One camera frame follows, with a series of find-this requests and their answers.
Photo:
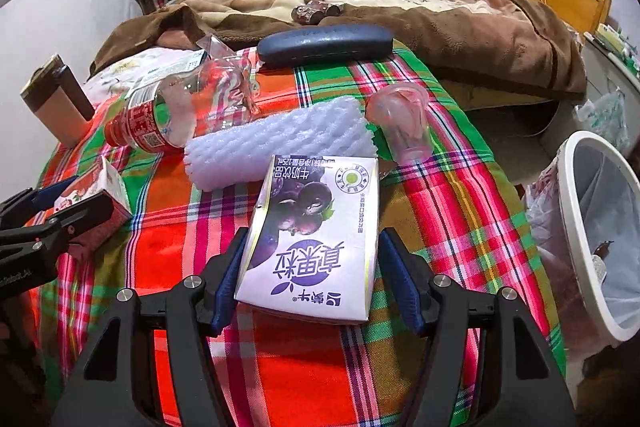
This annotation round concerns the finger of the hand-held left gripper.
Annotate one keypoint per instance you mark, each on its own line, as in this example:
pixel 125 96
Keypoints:
pixel 45 197
pixel 85 214

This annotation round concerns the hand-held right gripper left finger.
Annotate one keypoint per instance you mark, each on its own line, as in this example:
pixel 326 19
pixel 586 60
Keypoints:
pixel 229 284

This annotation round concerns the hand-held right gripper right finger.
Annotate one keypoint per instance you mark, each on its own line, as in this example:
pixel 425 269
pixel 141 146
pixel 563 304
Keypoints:
pixel 400 287

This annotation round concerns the red strawberry milk carton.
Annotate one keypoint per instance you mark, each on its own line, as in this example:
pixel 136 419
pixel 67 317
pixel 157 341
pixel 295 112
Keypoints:
pixel 100 184

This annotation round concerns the purple milk carton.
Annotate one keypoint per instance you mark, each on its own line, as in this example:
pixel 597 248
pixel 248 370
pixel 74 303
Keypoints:
pixel 310 232

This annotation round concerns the white rim trash bin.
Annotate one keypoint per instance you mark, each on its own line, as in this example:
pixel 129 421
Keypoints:
pixel 570 217

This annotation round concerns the brown and white tumbler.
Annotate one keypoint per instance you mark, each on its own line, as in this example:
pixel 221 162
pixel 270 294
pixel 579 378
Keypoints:
pixel 50 112

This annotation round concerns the plaid tablecloth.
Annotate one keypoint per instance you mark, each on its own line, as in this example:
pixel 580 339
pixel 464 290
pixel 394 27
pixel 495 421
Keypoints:
pixel 450 217

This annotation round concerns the red label plastic bottle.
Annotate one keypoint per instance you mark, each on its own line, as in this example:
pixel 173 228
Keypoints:
pixel 150 124

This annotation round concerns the white foam net sleeve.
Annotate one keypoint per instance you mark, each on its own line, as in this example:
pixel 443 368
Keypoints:
pixel 260 142

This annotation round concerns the pink clear plastic cup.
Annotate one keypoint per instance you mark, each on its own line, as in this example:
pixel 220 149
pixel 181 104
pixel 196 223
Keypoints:
pixel 400 117

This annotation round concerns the dark blue glasses case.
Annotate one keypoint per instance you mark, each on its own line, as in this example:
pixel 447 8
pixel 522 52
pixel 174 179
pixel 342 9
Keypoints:
pixel 325 46

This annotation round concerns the hanging plastic bag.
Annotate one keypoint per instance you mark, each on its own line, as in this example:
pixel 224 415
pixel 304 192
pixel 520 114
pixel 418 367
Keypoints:
pixel 605 119

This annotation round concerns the brown patterned blanket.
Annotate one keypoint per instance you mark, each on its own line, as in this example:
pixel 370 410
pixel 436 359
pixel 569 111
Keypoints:
pixel 475 22

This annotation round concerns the dark patterned small object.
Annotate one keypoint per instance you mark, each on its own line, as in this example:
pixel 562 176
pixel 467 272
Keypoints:
pixel 315 12

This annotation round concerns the white bedside cabinet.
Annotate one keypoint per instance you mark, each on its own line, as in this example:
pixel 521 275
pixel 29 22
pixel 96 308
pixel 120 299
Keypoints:
pixel 600 67

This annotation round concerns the pile of small boxes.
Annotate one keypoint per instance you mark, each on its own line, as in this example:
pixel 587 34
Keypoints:
pixel 617 44

